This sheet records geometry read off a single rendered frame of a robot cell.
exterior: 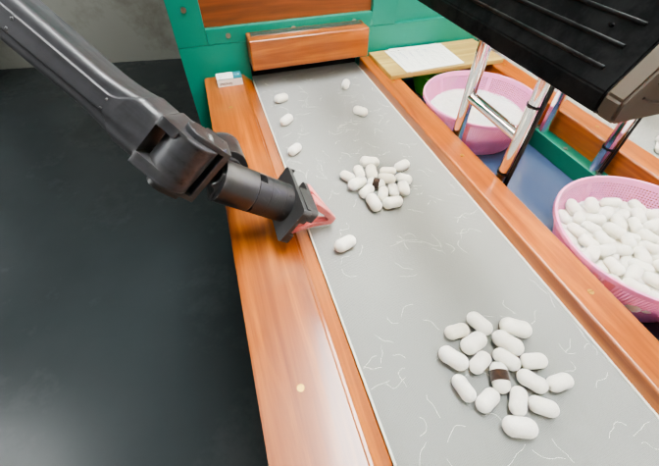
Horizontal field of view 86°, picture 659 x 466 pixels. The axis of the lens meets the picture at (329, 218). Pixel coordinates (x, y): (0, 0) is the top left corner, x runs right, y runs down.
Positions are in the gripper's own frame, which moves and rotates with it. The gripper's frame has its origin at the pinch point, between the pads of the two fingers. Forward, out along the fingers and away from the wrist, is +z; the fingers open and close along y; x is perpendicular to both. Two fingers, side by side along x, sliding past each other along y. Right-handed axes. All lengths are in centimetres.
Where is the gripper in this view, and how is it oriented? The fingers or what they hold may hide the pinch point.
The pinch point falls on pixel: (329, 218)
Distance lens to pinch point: 57.1
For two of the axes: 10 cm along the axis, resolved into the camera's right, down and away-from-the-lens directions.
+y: -3.0, -7.0, 6.5
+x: -6.0, 6.7, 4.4
